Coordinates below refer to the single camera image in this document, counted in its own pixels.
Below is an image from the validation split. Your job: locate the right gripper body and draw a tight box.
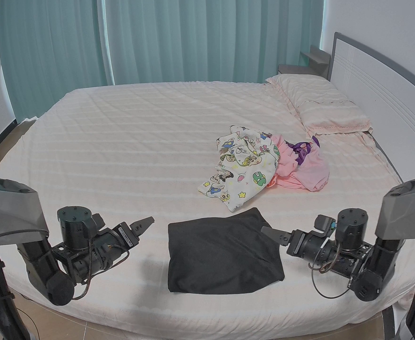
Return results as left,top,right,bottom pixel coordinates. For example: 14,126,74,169
286,229,328,262

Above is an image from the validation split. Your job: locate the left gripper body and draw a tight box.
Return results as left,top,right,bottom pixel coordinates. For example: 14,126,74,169
93,221,141,261

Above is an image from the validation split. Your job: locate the black T-shirt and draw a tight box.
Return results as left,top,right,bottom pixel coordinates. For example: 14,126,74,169
167,208,285,295

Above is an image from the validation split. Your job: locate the bed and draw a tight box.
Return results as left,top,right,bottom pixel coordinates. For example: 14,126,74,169
0,32,415,327

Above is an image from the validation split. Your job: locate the pink garment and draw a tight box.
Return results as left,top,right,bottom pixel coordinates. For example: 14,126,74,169
268,135,330,192

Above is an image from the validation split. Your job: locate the white printed pyjama top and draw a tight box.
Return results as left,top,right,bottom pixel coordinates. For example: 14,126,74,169
198,125,280,212

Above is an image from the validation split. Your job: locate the purple garment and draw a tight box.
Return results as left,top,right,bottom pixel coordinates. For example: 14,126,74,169
287,137,321,166

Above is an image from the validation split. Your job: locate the grey bedside table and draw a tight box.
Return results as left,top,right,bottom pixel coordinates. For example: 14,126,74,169
278,45,332,81

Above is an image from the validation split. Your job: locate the blue-green curtain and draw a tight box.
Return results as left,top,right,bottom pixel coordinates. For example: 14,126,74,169
98,0,326,84
0,0,115,123

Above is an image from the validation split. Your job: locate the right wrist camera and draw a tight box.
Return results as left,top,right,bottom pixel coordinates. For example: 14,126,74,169
315,215,336,238

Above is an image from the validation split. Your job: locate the black cable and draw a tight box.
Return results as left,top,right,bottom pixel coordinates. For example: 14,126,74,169
0,228,50,245

